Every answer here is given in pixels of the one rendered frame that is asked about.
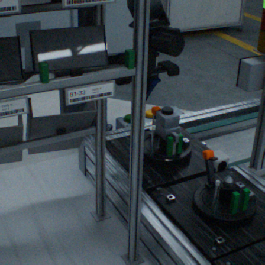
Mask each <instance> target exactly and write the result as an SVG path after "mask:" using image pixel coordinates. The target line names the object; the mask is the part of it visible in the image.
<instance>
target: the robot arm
mask: <svg viewBox="0 0 265 265"><path fill-rule="evenodd" d="M127 6H128V9H129V11H130V14H131V15H132V17H133V18H134V0H127ZM77 14H78V27H84V26H93V7H87V8H79V9H78V10H77ZM156 19H158V20H159V21H156V22H150V23H149V30H148V66H147V90H146V101H147V100H148V97H149V96H150V93H151V92H152V91H153V89H154V88H155V86H156V85H157V84H158V82H161V80H160V78H159V73H167V74H168V75H169V76H176V75H179V74H180V68H179V66H178V65H177V64H174V63H172V62H171V61H169V60H166V61H162V62H158V65H157V67H156V57H158V56H159V53H163V54H168V55H170V56H173V57H177V56H179V55H180V54H181V52H182V51H183V48H184V46H185V40H184V38H183V36H182V35H181V34H180V29H179V28H172V27H168V26H169V25H170V22H169V19H168V17H167V16H166V13H165V11H164V8H163V4H162V2H161V0H150V18H149V21H152V20H156ZM128 26H129V27H130V28H134V22H131V23H130V24H129V25H128ZM158 52H159V53H158ZM118 64H119V65H122V64H125V53H118ZM111 80H115V84H117V85H118V86H120V85H126V84H129V83H130V82H132V76H127V77H121V78H116V79H111Z"/></svg>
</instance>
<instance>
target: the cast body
mask: <svg viewBox="0 0 265 265"><path fill-rule="evenodd" d="M179 122H180V115H179V114H177V113H176V112H174V110H173V108H172V107H169V106H165V107H162V109H161V111H157V112H156V119H154V120H153V125H155V126H156V128H155V133H157V134H158V135H159V136H160V137H161V138H162V139H164V140H165V141H166V140H167V138H168V137H171V136H172V137H173V142H174V143H178V142H179V135H178V134H180V126H179Z"/></svg>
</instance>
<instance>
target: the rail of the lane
mask: <svg viewBox="0 0 265 265"><path fill-rule="evenodd" d="M260 102H261V98H257V99H252V100H247V101H242V102H237V103H234V104H229V105H225V106H220V107H214V108H210V109H205V110H202V111H198V112H193V113H190V114H184V115H180V122H179V125H180V126H181V127H183V128H184V129H188V128H193V127H200V126H203V125H206V124H211V123H214V122H218V121H222V120H226V119H230V118H236V117H241V116H243V115H248V114H252V113H255V112H259V109H260ZM151 129H152V122H148V123H145V127H144V132H145V131H150V130H151ZM130 131H131V127H124V128H119V129H116V130H112V131H107V132H105V140H111V139H114V138H121V137H125V136H128V135H130ZM88 144H92V145H93V146H94V135H90V136H86V137H84V139H83V141H82V144H81V146H80V148H79V169H80V171H82V173H83V175H84V176H86V170H87V169H86V166H85V154H86V153H85V145H88Z"/></svg>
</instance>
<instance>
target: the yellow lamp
mask: <svg viewBox="0 0 265 265"><path fill-rule="evenodd" d="M257 50H258V51H259V52H261V53H265V31H263V30H261V29H260V33H259V37H258V46H257Z"/></svg>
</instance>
